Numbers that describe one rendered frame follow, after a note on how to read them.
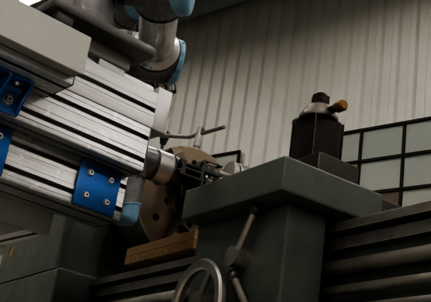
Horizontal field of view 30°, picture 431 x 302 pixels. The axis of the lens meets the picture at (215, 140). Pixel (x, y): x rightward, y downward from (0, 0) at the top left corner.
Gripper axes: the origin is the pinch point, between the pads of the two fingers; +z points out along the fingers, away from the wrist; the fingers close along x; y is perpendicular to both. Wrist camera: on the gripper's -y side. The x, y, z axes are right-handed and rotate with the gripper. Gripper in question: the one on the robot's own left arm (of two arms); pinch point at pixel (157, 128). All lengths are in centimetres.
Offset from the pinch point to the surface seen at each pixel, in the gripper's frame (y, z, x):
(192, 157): 16.8, 12.3, -1.0
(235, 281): 84, 48, -42
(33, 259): -17.6, 32.1, -33.9
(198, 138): 13.1, 6.3, 4.5
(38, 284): -10, 39, -36
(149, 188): 16.8, 20.0, -15.2
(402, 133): -455, -114, 633
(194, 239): 52, 37, -27
